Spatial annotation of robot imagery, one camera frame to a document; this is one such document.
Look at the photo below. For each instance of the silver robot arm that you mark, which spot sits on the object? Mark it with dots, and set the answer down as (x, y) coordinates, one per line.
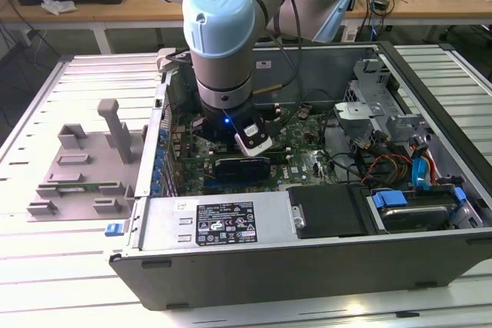
(219, 36)

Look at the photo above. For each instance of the black graphics card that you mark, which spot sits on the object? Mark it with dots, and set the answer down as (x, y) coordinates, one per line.
(242, 169)

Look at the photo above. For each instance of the black RAM slot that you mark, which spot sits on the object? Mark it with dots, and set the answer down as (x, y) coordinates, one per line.
(280, 150)
(282, 157)

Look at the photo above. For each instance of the blue card retention latch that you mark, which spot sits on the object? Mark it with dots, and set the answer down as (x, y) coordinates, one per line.
(158, 163)

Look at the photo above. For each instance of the coin cell battery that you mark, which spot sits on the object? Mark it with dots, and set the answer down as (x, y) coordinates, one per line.
(303, 113)

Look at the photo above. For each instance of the green motherboard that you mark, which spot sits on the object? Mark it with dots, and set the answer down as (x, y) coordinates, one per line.
(303, 166)

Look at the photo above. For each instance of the silver power supply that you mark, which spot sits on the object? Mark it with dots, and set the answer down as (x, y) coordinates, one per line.
(161, 228)

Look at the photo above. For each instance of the grey parts rack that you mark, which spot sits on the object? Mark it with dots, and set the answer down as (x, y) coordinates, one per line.
(96, 159)

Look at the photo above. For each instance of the black optical drive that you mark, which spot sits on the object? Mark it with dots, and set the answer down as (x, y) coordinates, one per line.
(330, 211)

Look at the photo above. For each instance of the silver metal drive cage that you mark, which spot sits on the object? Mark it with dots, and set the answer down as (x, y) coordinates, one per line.
(357, 111)

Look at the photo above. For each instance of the green RAM stick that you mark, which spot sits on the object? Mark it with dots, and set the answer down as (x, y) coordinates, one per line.
(88, 188)

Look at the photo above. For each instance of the blue case latch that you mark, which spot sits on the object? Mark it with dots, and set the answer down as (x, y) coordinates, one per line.
(113, 230)

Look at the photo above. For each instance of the open black PC case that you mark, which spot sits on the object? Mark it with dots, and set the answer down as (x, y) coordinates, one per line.
(269, 278)

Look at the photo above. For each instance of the small white adapter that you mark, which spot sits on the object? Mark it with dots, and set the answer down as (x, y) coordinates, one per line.
(350, 34)

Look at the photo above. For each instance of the wooden desk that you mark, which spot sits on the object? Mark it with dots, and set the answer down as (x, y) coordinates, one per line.
(100, 12)

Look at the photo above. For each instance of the crumpled white paper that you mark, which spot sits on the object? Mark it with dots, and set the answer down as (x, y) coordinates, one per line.
(57, 5)

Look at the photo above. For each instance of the small black adapter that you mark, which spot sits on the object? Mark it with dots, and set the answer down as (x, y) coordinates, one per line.
(381, 3)

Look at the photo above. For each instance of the hard disk in blue carrier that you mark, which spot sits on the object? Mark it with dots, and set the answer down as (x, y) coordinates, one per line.
(415, 216)

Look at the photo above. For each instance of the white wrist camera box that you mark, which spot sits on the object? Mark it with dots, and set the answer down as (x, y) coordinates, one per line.
(255, 145)

